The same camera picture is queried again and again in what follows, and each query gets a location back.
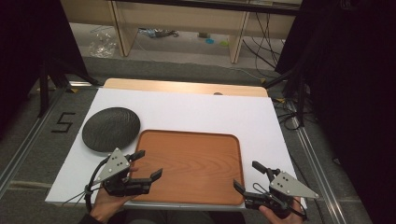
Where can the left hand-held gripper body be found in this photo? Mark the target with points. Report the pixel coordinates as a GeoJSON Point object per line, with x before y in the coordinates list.
{"type": "Point", "coordinates": [113, 166]}

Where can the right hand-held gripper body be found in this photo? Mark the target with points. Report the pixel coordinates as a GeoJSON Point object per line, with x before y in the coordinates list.
{"type": "Point", "coordinates": [288, 186]}

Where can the black ribbed round plate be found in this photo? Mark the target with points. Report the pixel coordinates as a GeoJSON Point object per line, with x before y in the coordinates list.
{"type": "Point", "coordinates": [111, 129]}

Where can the brown wooden tray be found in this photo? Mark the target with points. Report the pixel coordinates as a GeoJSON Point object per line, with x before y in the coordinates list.
{"type": "Point", "coordinates": [190, 168]}

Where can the person's right hand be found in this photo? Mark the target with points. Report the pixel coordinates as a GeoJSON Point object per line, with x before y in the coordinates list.
{"type": "Point", "coordinates": [281, 218]}

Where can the person's left hand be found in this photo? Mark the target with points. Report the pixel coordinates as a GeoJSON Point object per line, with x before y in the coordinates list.
{"type": "Point", "coordinates": [106, 205]}

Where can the person's lap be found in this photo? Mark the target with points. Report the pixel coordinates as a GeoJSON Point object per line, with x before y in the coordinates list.
{"type": "Point", "coordinates": [174, 217]}

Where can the white table board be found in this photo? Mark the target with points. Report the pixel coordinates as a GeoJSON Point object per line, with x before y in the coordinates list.
{"type": "Point", "coordinates": [202, 112]}

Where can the black metal stand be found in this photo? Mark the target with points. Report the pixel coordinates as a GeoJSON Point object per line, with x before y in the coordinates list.
{"type": "Point", "coordinates": [299, 93]}
{"type": "Point", "coordinates": [46, 84]}

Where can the dark curtain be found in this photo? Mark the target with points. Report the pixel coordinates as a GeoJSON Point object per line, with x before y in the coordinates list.
{"type": "Point", "coordinates": [28, 46]}
{"type": "Point", "coordinates": [355, 93]}

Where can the clear plastic bag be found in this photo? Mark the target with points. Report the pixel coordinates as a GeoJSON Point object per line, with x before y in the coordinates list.
{"type": "Point", "coordinates": [101, 45]}

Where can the crumpled foil wrapper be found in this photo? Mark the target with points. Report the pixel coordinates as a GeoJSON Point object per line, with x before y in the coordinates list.
{"type": "Point", "coordinates": [158, 32]}

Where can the small green round lid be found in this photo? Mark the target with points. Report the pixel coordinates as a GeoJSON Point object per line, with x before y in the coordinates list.
{"type": "Point", "coordinates": [224, 43]}

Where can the small blue round lid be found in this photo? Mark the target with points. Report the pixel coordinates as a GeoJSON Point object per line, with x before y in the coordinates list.
{"type": "Point", "coordinates": [209, 40]}

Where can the metal floor rail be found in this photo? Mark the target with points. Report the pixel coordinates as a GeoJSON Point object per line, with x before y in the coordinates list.
{"type": "Point", "coordinates": [28, 143]}
{"type": "Point", "coordinates": [317, 174]}

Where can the light wooden desk frame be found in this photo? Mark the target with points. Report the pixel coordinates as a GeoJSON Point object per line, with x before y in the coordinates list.
{"type": "Point", "coordinates": [180, 18]}

